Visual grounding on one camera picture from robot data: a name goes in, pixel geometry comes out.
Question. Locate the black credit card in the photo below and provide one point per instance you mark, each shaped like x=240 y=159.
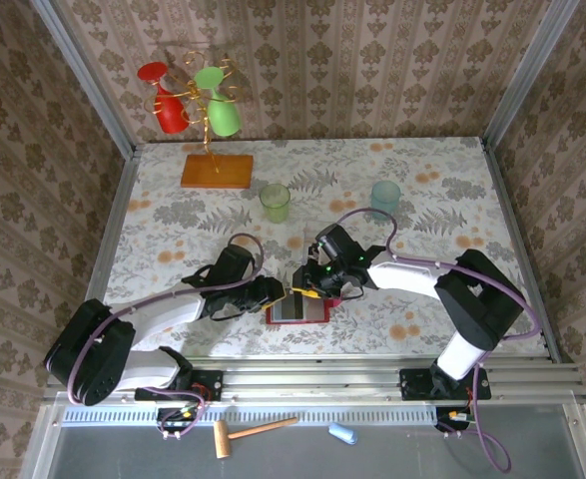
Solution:
x=298 y=308

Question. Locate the red leather card holder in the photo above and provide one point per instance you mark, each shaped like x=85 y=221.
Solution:
x=317 y=313

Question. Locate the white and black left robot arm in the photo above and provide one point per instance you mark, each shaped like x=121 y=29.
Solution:
x=98 y=349

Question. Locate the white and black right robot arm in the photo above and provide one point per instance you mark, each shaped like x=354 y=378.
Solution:
x=477 y=299

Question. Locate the clear acrylic card box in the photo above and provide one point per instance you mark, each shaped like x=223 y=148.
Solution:
x=308 y=239

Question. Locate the green translucent plastic cup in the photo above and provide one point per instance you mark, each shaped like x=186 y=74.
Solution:
x=275 y=204

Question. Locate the teal translucent plastic cup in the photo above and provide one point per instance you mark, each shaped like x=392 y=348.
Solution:
x=385 y=199

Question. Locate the floral tablecloth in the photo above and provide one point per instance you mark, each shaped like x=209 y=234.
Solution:
x=322 y=159

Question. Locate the gold rack with wooden base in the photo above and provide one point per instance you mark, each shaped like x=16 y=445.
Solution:
x=217 y=172

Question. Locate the light blue plastic object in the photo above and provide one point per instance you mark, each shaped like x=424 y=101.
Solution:
x=342 y=433

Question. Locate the small wooden mallet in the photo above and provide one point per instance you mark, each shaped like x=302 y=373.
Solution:
x=222 y=439

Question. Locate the green plastic wine glass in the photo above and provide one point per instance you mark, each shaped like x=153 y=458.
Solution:
x=225 y=120

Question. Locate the grey metal shelf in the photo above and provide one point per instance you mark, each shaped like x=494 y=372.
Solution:
x=397 y=459

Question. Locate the red plastic wine glass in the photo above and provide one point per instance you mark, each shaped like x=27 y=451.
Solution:
x=170 y=117

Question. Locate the aluminium mounting rail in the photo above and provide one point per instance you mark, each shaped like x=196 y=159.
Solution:
x=312 y=381

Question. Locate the aluminium table side rail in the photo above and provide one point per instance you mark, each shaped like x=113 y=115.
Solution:
x=105 y=249
x=505 y=199

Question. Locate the aluminium frame post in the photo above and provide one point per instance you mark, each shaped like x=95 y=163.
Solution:
x=528 y=75
x=86 y=75

